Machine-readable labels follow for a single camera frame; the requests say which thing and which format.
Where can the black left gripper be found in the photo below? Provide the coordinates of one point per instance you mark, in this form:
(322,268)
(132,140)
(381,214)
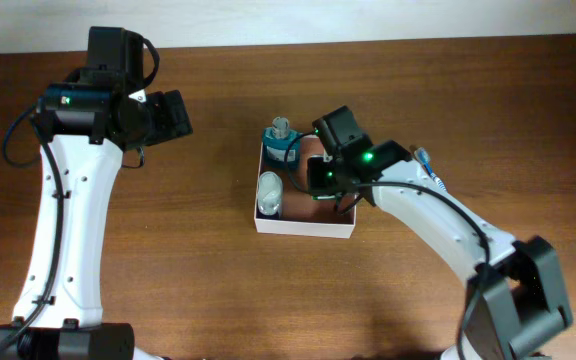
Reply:
(168,125)

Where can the pink open cardboard box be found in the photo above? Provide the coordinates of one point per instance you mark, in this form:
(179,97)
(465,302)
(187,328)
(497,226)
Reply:
(301,215)

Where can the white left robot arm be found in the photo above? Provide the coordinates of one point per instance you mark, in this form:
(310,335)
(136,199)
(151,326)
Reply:
(59,314)

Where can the blue toothbrush with clear cap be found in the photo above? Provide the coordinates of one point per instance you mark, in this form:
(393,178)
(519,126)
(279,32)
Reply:
(423,157)

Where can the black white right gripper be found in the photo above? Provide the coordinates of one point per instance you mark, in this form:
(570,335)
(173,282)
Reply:
(316,179)

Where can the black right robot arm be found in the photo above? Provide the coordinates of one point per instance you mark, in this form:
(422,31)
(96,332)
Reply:
(516,299)

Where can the teal mouthwash bottle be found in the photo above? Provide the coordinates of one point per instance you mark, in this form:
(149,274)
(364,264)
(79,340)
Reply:
(276,140)

